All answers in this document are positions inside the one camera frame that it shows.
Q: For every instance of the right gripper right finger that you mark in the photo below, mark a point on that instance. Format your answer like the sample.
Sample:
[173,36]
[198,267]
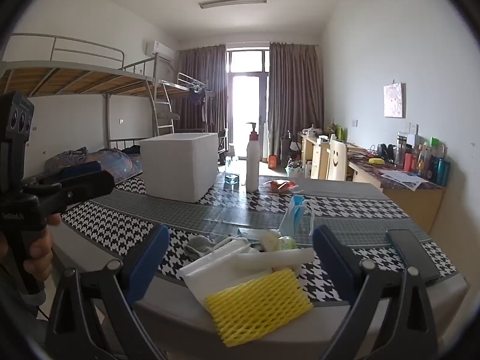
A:
[408,330]

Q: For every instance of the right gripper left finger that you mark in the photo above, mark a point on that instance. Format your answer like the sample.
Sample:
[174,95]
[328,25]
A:
[74,331]

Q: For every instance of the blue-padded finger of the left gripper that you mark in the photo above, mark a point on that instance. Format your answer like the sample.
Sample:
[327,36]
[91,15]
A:
[80,169]

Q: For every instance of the grey sock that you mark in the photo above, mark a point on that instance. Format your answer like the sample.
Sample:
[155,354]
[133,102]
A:
[198,246]

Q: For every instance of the yellow foam net sleeve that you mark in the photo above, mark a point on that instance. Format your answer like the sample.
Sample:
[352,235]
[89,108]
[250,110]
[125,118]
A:
[251,310]

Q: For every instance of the white foam sheet stack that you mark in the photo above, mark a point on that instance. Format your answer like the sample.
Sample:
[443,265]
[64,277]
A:
[217,270]

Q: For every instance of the white foam roll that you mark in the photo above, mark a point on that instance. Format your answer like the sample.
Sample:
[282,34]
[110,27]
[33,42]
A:
[274,259]

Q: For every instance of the blue face mask pack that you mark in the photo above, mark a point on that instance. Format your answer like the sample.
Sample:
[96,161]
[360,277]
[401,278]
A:
[296,209]

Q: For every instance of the green tissue packet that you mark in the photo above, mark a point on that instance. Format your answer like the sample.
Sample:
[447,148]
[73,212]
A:
[275,242]

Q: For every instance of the person's left hand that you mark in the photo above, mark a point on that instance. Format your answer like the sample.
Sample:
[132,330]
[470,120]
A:
[39,265]

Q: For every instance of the blue plaid quilt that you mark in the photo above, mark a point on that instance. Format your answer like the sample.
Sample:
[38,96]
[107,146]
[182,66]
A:
[120,164]

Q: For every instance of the houndstooth tablecloth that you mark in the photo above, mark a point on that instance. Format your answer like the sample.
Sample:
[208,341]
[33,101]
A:
[118,221]

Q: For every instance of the black smartphone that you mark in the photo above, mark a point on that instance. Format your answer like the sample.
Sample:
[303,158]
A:
[413,254]

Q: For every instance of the metal bunk bed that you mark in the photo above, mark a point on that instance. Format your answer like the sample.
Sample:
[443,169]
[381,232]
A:
[85,94]

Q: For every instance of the white styrofoam box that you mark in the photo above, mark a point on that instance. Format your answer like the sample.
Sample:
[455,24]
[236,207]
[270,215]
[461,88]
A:
[179,166]

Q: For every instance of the blue liquid spray bottle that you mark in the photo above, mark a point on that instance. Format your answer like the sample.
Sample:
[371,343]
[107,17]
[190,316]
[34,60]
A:
[231,177]

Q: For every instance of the long wooden desk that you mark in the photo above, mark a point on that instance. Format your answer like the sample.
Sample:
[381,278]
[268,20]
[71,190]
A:
[422,204]

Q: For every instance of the left brown curtain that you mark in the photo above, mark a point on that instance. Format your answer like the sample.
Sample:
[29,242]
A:
[205,107]

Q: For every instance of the brown curtain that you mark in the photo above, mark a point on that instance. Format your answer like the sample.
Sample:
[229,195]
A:
[205,107]
[295,91]

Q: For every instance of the papers on desk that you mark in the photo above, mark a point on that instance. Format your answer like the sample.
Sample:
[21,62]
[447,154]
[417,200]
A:
[405,179]

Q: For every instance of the white pump lotion bottle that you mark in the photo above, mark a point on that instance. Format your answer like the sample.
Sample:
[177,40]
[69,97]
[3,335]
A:
[253,160]

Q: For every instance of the bottles cluster on desk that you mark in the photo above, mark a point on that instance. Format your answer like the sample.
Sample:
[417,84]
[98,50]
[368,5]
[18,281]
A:
[427,159]

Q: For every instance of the orange floor container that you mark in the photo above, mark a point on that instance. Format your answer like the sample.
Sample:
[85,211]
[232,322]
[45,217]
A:
[272,162]

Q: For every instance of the yellow object on desk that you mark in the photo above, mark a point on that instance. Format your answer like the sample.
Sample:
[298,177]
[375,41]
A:
[376,161]

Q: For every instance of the glass balcony door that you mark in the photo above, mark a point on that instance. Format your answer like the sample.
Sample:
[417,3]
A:
[248,93]

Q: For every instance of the red snack packet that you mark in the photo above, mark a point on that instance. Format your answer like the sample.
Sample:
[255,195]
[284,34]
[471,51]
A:
[281,186]

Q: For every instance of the wooden smiley chair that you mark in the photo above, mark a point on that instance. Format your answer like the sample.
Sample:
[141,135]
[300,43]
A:
[338,161]

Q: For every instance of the white waste bin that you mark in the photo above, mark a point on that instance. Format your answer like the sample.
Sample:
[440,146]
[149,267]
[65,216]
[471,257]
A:
[295,169]

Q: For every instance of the right brown curtain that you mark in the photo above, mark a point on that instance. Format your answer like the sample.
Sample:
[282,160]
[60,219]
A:
[295,91]

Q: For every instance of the ceiling tube light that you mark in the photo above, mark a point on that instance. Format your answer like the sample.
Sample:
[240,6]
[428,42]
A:
[228,3]

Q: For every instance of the wall air conditioner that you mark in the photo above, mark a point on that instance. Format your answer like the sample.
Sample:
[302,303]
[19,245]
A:
[157,48]

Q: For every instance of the cartoon wall picture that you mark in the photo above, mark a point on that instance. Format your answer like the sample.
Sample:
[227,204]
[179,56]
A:
[394,100]

